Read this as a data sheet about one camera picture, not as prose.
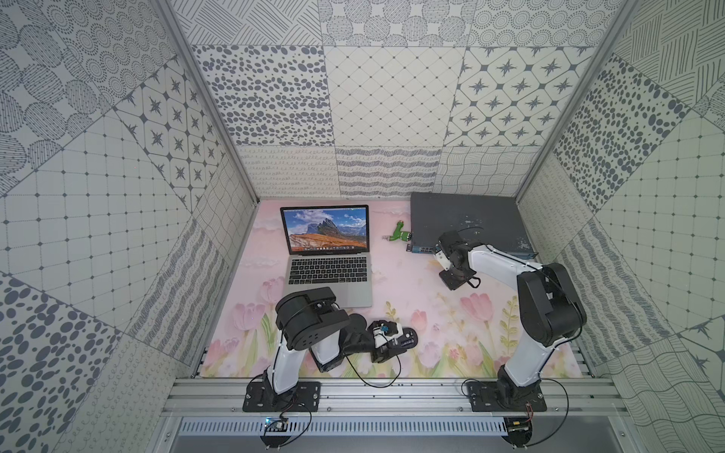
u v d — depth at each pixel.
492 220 1.12
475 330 0.86
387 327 0.73
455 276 0.84
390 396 0.75
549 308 0.48
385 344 0.76
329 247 1.01
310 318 0.51
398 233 1.08
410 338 0.82
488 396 0.73
